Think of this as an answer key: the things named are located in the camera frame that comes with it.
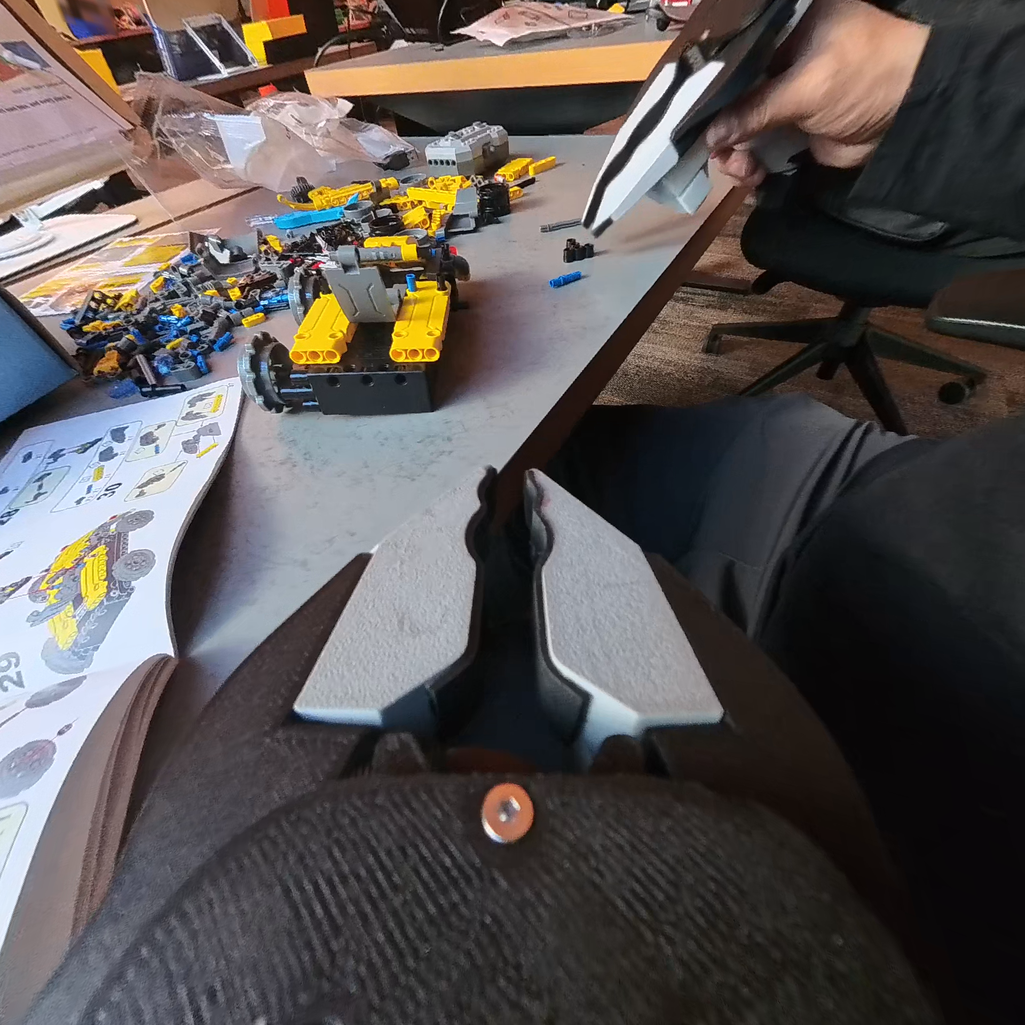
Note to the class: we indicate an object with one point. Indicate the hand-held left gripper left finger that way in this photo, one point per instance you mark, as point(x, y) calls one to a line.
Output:
point(385, 641)

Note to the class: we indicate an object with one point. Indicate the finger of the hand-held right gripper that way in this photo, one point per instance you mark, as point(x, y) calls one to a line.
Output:
point(681, 136)
point(628, 144)

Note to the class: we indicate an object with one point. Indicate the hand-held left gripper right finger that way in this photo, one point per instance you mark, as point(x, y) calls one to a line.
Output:
point(633, 641)

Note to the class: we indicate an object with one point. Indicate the blue pin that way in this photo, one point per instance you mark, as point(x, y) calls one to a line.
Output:
point(566, 279)

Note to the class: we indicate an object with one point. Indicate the instruction booklet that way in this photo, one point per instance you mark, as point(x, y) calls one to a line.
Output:
point(96, 561)

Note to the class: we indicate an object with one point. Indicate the yellow black brick vehicle model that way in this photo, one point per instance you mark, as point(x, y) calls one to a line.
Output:
point(369, 329)

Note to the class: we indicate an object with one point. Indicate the pile of brick parts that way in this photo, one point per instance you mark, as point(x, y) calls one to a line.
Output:
point(209, 297)

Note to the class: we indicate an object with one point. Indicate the person's right forearm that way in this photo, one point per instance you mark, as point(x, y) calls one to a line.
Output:
point(961, 128)

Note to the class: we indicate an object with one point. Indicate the grey desk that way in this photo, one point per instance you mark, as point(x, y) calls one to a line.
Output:
point(529, 337)

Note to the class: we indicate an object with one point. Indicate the person's right hand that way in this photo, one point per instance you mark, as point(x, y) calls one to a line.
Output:
point(817, 80)

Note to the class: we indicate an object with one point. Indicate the small black connector piece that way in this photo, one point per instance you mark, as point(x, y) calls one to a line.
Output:
point(578, 249)

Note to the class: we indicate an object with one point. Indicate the papers on table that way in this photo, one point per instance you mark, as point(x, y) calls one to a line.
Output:
point(537, 23)

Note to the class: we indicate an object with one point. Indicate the grey battery box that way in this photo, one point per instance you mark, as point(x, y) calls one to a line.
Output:
point(468, 149)

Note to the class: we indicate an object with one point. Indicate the wooden edged table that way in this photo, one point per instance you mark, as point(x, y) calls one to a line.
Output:
point(481, 72)

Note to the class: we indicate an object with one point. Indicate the black chair base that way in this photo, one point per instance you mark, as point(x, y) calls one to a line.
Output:
point(865, 305)

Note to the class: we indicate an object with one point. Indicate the crumpled clear plastic bag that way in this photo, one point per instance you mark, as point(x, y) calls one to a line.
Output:
point(273, 136)

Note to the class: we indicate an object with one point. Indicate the blue cardboard box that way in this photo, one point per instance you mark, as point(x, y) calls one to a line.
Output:
point(29, 361)

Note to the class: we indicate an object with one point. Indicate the yellow printed sheet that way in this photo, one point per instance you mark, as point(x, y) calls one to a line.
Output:
point(104, 269)

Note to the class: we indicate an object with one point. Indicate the white flat tray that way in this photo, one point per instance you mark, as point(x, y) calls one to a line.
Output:
point(64, 237)

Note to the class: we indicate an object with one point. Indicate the document stand with paper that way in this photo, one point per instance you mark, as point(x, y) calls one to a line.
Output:
point(56, 112)

